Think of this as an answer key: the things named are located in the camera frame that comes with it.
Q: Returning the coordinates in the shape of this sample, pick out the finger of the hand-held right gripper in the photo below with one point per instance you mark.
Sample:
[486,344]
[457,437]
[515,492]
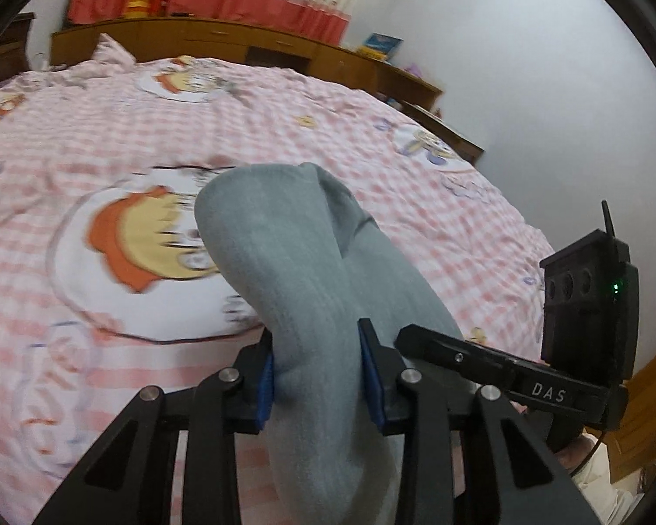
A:
[448,355]

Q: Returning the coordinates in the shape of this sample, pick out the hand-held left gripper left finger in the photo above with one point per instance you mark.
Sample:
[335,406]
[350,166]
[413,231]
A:
[265,388]

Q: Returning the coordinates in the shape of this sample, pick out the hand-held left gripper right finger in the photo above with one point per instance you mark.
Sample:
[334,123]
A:
[370,388]

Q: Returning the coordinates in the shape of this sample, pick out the grey pants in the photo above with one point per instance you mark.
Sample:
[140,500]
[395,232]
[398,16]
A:
[295,262]

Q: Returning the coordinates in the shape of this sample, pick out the person's right forearm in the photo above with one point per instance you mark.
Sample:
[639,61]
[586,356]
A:
[607,486]

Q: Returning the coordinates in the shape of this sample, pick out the person's right hand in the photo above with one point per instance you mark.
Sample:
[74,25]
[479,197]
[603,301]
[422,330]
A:
[571,451]

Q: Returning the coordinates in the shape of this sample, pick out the small purple object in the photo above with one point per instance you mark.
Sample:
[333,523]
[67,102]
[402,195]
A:
[415,68]

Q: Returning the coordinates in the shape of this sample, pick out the pink checkered cartoon bedsheet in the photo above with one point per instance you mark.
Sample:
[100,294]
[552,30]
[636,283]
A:
[115,136]

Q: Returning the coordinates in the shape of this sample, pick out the blue book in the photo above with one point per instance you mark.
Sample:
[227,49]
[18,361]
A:
[381,45]

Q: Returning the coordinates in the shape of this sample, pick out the long low wooden cabinet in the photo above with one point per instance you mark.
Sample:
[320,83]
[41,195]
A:
[224,38]

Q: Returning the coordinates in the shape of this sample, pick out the yellow round container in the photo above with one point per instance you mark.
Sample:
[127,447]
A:
[142,6]

